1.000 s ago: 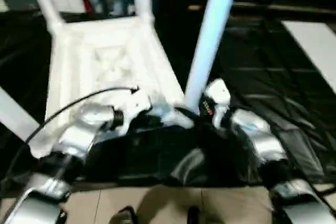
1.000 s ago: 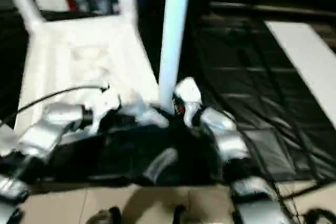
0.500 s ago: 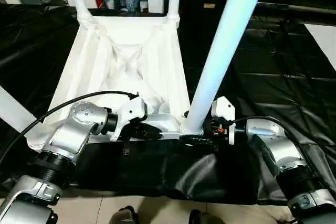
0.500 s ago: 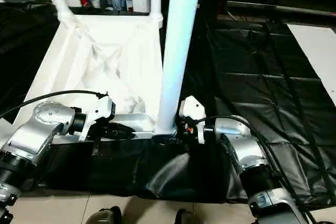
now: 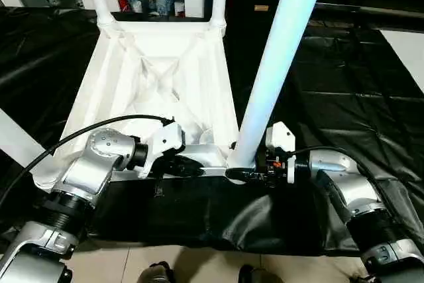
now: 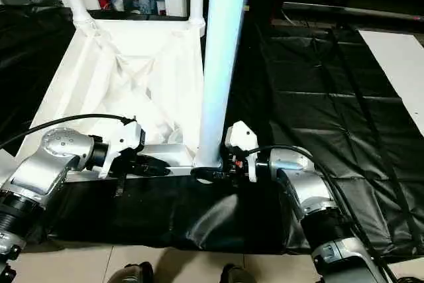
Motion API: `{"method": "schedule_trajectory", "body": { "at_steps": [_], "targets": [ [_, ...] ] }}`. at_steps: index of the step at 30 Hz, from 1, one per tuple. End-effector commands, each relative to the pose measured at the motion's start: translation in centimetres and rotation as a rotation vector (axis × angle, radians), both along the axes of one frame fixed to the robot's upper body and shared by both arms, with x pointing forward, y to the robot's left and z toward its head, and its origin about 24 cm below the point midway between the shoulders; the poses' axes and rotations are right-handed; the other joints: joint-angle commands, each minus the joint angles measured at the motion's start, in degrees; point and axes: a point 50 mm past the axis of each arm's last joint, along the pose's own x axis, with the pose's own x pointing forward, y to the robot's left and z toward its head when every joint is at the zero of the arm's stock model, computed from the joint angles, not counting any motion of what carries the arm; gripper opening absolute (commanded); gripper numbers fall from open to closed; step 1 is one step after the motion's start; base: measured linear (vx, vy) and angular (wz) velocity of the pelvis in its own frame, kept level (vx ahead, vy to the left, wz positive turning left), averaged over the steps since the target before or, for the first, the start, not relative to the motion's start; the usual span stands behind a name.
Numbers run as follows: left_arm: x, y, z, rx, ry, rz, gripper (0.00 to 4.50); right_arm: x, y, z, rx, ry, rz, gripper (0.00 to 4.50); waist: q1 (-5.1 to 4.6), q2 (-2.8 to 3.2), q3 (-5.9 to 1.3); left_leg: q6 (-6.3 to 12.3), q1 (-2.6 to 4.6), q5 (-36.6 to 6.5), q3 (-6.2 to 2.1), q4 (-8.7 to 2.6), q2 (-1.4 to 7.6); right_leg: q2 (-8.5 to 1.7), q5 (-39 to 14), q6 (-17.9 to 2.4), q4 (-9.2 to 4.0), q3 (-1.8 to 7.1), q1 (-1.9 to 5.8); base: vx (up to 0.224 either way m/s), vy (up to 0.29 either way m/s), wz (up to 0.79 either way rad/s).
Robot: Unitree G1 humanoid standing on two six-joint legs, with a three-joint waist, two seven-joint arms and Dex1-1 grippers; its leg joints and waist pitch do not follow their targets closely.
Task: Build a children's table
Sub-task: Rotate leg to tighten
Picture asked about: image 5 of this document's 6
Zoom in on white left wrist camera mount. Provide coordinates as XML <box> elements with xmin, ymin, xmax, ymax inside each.
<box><xmin>134</xmin><ymin>123</ymin><xmax>186</xmax><ymax>180</ymax></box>

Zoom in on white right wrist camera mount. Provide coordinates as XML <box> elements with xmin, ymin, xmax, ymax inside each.
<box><xmin>264</xmin><ymin>122</ymin><xmax>296</xmax><ymax>185</ymax></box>

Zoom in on white plastic stool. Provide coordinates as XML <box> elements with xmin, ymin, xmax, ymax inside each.
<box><xmin>31</xmin><ymin>19</ymin><xmax>256</xmax><ymax>188</ymax></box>

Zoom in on black glossy mat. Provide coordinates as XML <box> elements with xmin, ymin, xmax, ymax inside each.
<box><xmin>0</xmin><ymin>1</ymin><xmax>424</xmax><ymax>257</ymax></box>

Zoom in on black horizontal bar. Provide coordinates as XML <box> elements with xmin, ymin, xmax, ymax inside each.
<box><xmin>314</xmin><ymin>3</ymin><xmax>424</xmax><ymax>19</ymax></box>

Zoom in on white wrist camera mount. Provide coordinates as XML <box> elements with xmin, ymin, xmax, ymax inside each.
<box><xmin>264</xmin><ymin>122</ymin><xmax>296</xmax><ymax>185</ymax></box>
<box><xmin>134</xmin><ymin>123</ymin><xmax>186</xmax><ymax>180</ymax></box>

